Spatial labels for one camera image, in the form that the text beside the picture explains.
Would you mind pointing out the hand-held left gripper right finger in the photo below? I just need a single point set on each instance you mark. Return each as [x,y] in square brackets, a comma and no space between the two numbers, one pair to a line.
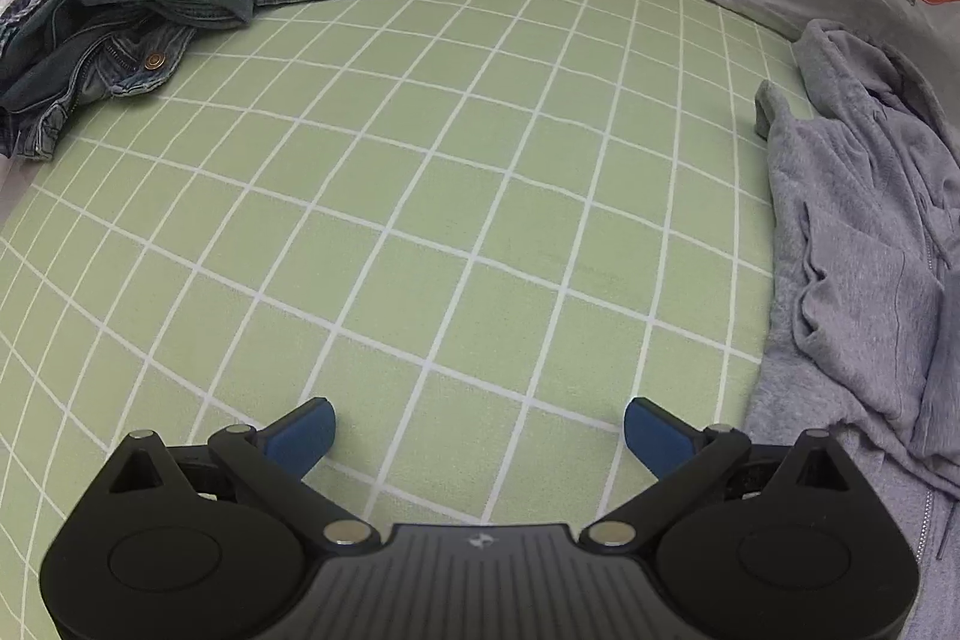
[656,437]

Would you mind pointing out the grey hoodie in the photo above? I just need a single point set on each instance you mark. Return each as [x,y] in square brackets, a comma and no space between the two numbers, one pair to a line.
[847,235]

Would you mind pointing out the blue denim jeans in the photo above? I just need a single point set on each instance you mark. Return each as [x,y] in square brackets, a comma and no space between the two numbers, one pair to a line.
[75,63]

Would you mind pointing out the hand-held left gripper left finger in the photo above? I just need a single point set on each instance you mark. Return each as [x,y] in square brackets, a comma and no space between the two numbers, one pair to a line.
[304,434]

